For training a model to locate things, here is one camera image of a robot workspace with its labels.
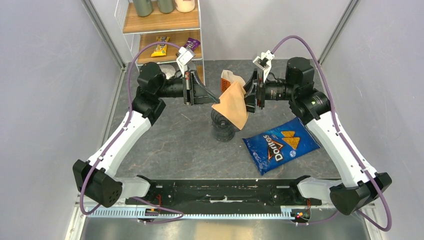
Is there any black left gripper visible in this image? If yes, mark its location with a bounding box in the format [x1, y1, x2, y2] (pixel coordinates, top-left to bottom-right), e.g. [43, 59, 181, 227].
[155, 70, 220, 106]

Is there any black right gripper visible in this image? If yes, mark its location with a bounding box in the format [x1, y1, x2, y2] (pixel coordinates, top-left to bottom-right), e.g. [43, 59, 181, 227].
[230, 68, 298, 114]

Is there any brown paper coffee filter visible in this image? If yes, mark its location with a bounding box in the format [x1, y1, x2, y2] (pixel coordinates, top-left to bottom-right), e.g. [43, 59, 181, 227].
[212, 82, 249, 130]

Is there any orange coffee filter package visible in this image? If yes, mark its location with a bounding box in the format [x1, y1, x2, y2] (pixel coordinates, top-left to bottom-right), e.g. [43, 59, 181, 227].
[220, 69, 246, 93]

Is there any black coffee dripper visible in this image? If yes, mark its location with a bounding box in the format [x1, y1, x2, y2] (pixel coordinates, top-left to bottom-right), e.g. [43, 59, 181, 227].
[211, 109, 236, 130]

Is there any white wire wooden shelf rack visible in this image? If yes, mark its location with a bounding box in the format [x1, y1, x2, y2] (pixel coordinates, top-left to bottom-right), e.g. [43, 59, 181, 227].
[114, 0, 206, 98]

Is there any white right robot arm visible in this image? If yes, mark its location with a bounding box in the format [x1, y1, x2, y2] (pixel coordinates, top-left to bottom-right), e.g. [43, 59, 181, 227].
[244, 57, 392, 215]

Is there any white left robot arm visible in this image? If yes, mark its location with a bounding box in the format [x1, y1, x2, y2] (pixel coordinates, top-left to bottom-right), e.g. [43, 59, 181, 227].
[72, 61, 220, 208]

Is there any purple M&M's candy bag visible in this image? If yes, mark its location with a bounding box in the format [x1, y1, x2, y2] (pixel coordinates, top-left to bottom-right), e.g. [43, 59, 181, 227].
[183, 37, 201, 52]

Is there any blue Doritos chip bag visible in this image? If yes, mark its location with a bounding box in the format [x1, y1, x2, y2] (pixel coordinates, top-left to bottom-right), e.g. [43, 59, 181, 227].
[243, 117, 320, 176]

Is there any yellow M&M's candy bag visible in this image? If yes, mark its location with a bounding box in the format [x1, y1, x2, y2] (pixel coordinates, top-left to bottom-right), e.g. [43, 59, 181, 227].
[150, 36, 170, 58]

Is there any cream pump lotion bottle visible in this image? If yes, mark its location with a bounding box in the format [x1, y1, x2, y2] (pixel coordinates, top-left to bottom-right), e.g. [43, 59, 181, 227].
[174, 0, 196, 13]

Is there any green bottle middle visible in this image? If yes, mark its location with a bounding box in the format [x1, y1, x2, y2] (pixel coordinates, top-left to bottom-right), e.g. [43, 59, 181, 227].
[156, 0, 175, 14]

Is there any green bottle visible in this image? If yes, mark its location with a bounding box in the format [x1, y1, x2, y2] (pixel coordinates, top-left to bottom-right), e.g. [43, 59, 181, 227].
[156, 0, 175, 14]
[132, 0, 153, 17]

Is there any green bottle left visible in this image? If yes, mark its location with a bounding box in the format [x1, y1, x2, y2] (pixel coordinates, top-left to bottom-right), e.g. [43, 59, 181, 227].
[132, 0, 153, 17]

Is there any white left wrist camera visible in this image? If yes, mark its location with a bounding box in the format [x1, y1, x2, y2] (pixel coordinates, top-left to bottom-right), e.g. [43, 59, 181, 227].
[176, 47, 196, 75]

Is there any aluminium rail frame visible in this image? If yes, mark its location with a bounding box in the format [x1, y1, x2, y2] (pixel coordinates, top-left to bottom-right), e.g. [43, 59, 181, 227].
[64, 171, 385, 240]

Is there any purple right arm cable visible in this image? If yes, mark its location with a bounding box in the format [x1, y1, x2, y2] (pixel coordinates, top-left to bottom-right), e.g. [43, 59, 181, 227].
[270, 35, 393, 232]

